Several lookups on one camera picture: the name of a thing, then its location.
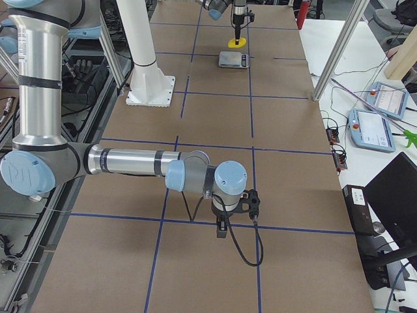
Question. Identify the orange circuit board near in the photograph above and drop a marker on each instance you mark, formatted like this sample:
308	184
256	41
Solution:
340	156

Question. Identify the near teach pendant tablet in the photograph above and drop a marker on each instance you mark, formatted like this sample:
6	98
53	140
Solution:
369	130

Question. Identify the orange circuit board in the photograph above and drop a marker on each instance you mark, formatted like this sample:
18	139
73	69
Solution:
332	131
340	156

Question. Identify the far teach pendant tablet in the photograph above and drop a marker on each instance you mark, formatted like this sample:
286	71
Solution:
388	99

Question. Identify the orange circuit board far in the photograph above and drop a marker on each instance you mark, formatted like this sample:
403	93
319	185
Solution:
332	131

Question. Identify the teach pendant tablet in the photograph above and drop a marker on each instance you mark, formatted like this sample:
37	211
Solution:
369	130
388	99

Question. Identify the black computer monitor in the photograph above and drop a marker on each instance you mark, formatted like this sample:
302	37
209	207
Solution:
392	196

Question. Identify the digital kitchen scale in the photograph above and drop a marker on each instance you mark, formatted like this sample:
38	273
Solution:
229	59

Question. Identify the black mini pc box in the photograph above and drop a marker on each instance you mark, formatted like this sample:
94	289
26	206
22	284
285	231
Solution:
358	210

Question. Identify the red cylinder tube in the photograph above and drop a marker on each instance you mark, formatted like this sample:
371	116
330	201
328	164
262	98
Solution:
302	13

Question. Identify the white camera mast pedestal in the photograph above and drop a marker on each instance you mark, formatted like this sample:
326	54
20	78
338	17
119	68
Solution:
149	86

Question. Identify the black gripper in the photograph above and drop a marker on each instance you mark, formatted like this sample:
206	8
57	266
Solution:
222	216
238	17

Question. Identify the aluminium frame post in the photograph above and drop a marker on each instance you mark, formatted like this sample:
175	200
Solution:
342	41

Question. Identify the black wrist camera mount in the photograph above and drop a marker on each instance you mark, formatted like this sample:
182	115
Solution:
249	203

